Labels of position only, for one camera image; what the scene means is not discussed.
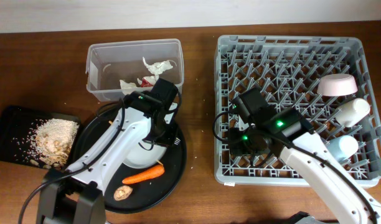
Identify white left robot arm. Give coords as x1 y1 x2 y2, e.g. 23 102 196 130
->
36 78 181 223

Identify light blue plastic cup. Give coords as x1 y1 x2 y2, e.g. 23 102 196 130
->
327 135 359 162

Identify grey dishwasher rack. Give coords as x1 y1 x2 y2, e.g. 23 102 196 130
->
214 35 381 188

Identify white napkin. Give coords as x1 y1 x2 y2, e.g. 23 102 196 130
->
143 58 173 76

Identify white tissue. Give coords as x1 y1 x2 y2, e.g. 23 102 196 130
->
120 80 138 95

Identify pink plastic bowl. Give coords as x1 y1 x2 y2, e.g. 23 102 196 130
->
317 73 357 96

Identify white plastic fork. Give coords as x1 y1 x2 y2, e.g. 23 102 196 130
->
174 138 181 145

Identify orange carrot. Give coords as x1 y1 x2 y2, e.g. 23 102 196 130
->
122 165 165 185

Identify grey plate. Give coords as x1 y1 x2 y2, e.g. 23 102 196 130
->
123 108 167 169

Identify rice and nut leftovers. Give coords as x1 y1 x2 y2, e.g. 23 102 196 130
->
12 118 79 170

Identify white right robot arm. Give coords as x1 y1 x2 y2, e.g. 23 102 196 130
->
227 88 381 223

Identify wooden chopstick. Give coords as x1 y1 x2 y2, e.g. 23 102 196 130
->
123 146 166 169

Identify white plastic cup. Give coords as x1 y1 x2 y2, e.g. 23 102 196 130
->
335 98 370 128

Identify black rectangular tray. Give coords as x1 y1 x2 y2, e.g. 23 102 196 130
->
0 105 81 169

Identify red foil wrapper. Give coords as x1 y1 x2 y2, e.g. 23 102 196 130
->
140 78 153 88

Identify round black tray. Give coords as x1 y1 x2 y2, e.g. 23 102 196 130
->
69 109 187 213

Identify walnut shell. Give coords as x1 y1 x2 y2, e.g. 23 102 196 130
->
113 185 133 201

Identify clear plastic waste bin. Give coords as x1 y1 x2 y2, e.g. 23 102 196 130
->
86 39 184 101

